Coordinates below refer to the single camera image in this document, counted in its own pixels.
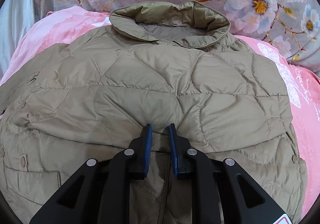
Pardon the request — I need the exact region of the khaki quilted jacket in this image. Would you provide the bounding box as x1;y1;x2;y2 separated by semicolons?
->
0;1;308;224

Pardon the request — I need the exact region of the white bed sheet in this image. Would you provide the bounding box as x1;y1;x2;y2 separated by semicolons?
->
0;0;47;80

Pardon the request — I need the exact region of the pink printed blanket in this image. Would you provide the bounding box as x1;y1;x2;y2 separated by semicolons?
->
0;5;320;224

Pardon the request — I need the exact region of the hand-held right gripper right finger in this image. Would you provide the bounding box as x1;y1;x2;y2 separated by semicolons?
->
168;123;293;224

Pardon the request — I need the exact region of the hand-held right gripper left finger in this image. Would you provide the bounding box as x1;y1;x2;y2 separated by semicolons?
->
29;123;153;224

